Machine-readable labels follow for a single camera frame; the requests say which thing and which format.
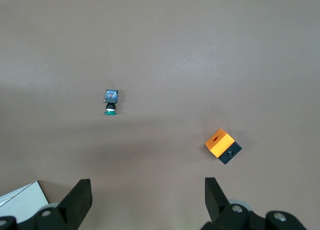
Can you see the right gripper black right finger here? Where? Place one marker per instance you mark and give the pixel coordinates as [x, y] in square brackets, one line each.
[217, 207]

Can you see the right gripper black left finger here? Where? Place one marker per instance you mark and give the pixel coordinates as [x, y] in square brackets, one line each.
[75, 205]

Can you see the white drawer cabinet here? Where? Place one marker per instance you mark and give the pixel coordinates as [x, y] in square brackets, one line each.
[22, 202]

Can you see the green push button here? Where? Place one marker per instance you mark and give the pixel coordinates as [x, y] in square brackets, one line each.
[111, 97]

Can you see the brown table mat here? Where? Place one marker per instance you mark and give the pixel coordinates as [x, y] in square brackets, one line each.
[160, 53]

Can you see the orange and black switch box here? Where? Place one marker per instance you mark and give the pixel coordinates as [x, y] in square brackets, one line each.
[220, 142]

